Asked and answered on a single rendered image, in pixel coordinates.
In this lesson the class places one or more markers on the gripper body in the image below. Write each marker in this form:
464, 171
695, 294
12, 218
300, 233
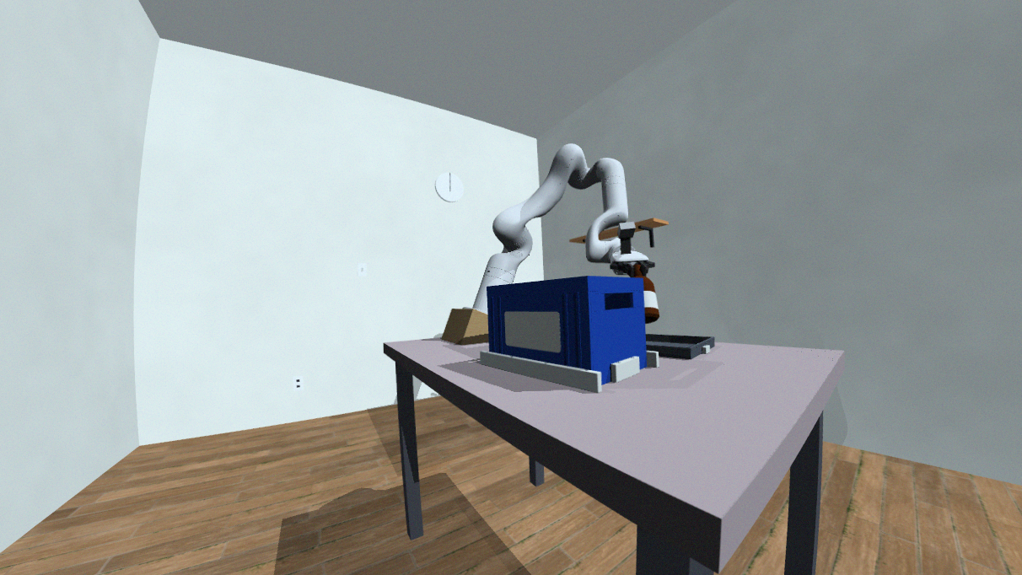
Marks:
630, 258

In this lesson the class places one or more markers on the brown bottle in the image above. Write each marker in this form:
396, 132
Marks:
650, 301

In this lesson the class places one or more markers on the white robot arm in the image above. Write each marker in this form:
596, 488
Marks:
568, 165

